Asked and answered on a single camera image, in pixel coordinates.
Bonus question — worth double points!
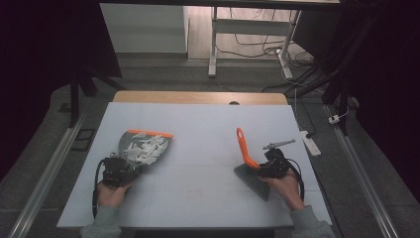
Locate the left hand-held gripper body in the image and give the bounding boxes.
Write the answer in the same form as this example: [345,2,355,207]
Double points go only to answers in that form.
[102,152,137,189]

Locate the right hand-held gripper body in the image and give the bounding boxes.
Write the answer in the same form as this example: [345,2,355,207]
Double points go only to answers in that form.
[262,139,296,179]

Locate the pile of white paper scraps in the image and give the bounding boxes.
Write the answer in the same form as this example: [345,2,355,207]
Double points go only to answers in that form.
[123,132,169,166]

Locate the orange-handled grey brush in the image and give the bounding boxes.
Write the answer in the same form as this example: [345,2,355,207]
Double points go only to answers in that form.
[233,127,271,202]

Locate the grey dustpan with orange edge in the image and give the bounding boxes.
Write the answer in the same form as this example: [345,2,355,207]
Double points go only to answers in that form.
[118,128,174,174]

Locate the person's left hand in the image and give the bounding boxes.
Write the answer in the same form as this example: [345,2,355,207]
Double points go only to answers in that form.
[96,180,134,208]

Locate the person's right hand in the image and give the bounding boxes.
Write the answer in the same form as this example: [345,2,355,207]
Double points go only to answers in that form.
[259,169,305,212]

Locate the white power strip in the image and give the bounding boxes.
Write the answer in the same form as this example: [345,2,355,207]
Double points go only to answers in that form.
[299,130,322,157]

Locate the white table cover board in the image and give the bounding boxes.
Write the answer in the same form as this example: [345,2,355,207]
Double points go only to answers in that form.
[56,101,333,230]

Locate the black metal stand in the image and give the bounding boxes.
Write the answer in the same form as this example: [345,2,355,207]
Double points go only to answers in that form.
[296,9,380,137]
[67,63,127,129]

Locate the wooden table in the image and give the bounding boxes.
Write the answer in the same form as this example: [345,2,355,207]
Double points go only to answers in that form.
[113,90,289,106]

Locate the white cabinet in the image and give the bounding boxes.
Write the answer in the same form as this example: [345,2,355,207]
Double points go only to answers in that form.
[99,3,190,54]

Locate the right hand-held gripper black cable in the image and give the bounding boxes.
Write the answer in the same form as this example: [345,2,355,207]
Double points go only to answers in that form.
[285,158,305,202]

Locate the hand-held gripper black cable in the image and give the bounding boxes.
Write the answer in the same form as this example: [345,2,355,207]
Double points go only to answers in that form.
[285,158,305,202]
[92,158,107,219]

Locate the left hand-held gripper black cable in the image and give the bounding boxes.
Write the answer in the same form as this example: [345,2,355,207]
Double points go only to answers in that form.
[92,158,107,219]

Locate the aluminium floor rail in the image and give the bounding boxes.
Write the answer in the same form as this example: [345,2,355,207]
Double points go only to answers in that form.
[6,112,87,238]
[323,103,400,238]

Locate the black floor cables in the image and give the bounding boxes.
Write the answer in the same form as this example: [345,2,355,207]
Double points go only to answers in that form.
[216,8,331,93]

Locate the white metal desk frame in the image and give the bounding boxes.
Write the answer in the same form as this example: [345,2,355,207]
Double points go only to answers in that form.
[207,6,302,80]

